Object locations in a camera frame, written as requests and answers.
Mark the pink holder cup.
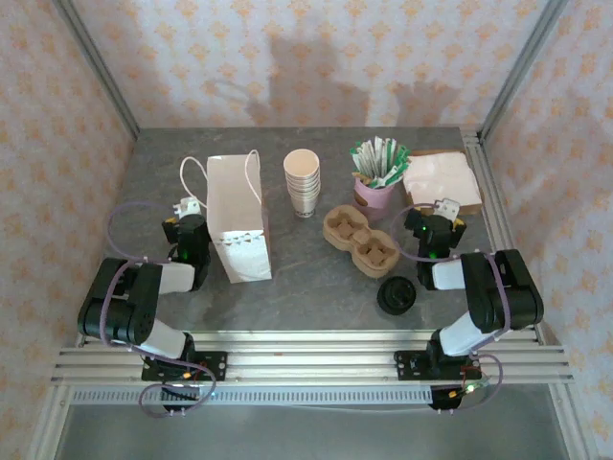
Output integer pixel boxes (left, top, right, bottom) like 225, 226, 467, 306
352, 174, 397, 221

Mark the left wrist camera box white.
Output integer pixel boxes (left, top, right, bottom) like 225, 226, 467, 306
171, 195, 203, 218

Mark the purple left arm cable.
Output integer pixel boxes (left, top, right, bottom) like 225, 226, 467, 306
98, 200, 219, 419

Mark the slotted grey cable duct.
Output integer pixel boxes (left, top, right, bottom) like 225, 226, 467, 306
71, 386, 432, 406

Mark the paper bag with rope handles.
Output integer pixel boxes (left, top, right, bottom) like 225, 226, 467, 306
179, 149, 273, 285

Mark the stack of pulp cup carriers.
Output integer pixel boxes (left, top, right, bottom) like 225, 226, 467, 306
321, 204, 401, 279

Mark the stack of black cup lids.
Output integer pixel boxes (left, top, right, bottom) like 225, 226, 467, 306
376, 275, 417, 316

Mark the green white stick packet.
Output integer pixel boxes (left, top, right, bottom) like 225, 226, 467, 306
386, 145, 412, 177
371, 136, 387, 176
382, 137, 399, 176
375, 160, 413, 189
351, 140, 375, 177

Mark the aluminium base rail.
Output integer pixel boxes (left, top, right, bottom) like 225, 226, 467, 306
52, 330, 576, 384

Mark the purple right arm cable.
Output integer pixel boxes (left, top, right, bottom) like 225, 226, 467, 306
390, 203, 511, 414

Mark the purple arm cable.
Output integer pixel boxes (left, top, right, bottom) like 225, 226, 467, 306
98, 200, 219, 419
390, 203, 511, 414

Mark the stack of paper cups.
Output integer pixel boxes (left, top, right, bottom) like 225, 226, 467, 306
282, 149, 321, 219

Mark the brown cardboard napkin tray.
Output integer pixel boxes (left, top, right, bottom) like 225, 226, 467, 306
404, 149, 485, 217

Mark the aluminium side rail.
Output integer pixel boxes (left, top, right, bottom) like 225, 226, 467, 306
462, 126, 564, 346

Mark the aluminium frame post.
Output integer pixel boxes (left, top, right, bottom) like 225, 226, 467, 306
478, 0, 571, 143
52, 0, 143, 140

